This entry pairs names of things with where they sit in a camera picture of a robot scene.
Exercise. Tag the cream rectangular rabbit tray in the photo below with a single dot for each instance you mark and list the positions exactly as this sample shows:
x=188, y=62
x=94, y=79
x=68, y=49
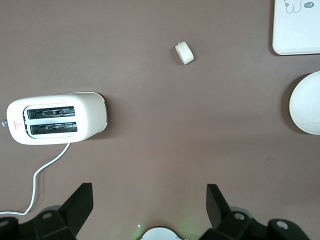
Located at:
x=295, y=32

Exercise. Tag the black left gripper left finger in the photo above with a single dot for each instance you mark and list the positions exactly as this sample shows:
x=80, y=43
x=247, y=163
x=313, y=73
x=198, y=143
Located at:
x=75, y=210

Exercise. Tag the white two-slot toaster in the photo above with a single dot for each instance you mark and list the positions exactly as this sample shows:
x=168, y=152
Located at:
x=90, y=112

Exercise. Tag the white round plate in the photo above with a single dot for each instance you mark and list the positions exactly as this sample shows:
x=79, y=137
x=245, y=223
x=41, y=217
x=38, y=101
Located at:
x=307, y=105

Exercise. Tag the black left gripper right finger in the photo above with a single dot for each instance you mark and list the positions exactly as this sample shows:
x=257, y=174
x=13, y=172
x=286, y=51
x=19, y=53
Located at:
x=220, y=210

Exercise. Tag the white steamed bun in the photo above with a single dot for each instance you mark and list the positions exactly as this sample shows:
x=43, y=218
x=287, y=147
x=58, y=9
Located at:
x=185, y=53

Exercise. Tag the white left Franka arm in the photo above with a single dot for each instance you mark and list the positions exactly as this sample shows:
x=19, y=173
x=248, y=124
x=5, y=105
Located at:
x=158, y=235

